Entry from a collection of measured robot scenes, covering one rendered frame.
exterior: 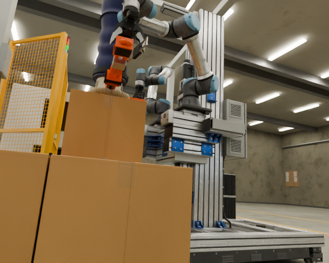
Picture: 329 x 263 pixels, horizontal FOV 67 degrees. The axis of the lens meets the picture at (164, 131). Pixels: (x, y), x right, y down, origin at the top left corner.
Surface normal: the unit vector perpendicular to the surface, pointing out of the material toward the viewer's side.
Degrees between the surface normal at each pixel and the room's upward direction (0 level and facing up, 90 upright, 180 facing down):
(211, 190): 90
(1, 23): 90
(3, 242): 90
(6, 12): 90
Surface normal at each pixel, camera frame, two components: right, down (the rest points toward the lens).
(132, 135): 0.33, -0.19
